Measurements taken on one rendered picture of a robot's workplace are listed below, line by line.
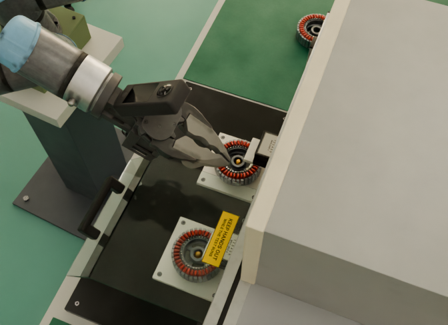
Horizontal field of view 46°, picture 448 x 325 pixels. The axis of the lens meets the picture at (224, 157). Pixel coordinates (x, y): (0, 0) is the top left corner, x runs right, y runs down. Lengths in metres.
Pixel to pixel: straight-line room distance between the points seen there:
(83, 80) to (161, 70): 1.69
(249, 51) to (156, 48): 1.08
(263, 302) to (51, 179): 1.54
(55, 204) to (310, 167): 1.60
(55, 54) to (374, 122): 0.43
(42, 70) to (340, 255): 0.46
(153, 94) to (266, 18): 0.90
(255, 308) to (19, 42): 0.49
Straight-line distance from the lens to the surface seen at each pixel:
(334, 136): 0.66
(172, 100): 0.69
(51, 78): 0.76
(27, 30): 0.77
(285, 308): 0.78
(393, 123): 0.69
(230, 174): 1.19
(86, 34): 1.55
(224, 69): 1.45
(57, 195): 2.16
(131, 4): 2.74
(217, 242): 0.86
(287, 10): 1.61
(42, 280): 2.06
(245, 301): 0.78
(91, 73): 0.75
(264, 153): 1.10
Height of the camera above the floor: 1.87
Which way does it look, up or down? 60 degrees down
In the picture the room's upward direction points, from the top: straight up
